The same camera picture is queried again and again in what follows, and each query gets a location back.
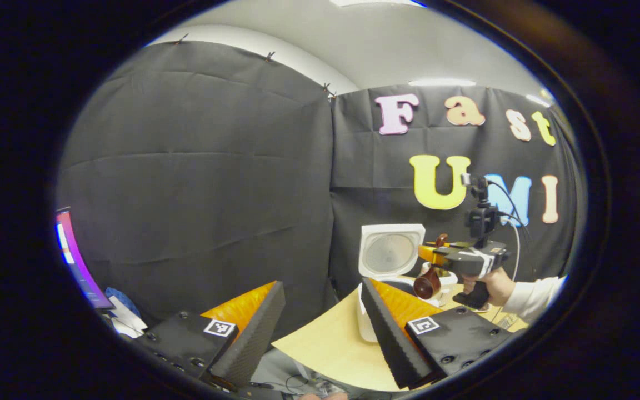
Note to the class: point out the ceiling light strip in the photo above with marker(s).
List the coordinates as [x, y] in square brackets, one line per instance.
[442, 82]

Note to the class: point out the dark wooden spoon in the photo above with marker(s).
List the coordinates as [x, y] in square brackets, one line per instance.
[426, 286]

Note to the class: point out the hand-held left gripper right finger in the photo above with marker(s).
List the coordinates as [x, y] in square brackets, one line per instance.
[389, 339]

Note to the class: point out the computer monitor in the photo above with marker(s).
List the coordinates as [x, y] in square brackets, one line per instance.
[78, 261]

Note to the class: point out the blue cloth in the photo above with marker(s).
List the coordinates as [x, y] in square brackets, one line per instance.
[123, 300]

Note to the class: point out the large ceiling light panel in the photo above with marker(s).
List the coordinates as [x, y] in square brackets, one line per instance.
[375, 2]

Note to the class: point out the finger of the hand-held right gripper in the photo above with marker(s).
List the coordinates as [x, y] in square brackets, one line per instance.
[434, 254]

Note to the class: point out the white rice cooker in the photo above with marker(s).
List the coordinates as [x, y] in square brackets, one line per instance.
[389, 253]

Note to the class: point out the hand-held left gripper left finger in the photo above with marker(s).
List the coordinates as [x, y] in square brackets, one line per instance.
[253, 339]

